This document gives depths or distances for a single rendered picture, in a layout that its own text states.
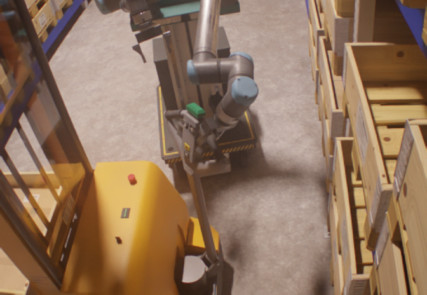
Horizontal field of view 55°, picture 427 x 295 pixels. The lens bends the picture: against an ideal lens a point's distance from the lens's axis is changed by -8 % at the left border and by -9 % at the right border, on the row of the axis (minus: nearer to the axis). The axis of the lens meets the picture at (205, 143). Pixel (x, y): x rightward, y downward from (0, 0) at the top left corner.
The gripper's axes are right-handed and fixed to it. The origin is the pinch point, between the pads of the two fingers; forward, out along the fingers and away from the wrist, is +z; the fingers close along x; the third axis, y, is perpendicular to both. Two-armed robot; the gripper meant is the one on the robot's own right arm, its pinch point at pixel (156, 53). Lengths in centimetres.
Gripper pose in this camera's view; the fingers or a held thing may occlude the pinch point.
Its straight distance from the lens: 220.0
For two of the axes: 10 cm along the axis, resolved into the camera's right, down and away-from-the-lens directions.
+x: -9.3, 3.7, -0.4
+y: -1.6, -3.0, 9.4
